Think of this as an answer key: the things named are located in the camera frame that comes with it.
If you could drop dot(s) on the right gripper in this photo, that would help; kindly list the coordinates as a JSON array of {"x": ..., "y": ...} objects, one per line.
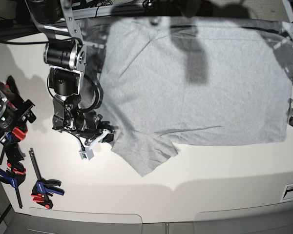
[{"x": 69, "y": 118}]

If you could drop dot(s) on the grey T-shirt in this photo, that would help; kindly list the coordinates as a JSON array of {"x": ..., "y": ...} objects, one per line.
[{"x": 199, "y": 81}]

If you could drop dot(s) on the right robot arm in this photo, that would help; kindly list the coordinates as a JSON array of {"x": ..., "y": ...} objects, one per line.
[{"x": 75, "y": 93}]

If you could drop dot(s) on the white label sticker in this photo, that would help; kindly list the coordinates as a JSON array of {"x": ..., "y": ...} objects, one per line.
[{"x": 287, "y": 194}]

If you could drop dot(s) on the loose blue red bar clamp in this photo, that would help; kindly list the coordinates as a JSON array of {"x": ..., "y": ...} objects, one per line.
[{"x": 44, "y": 189}]

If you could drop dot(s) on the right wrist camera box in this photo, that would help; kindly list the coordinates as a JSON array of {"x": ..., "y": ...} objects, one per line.
[{"x": 86, "y": 154}]

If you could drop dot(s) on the aluminium frame rail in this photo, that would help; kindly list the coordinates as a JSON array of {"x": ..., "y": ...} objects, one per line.
[{"x": 115, "y": 10}]

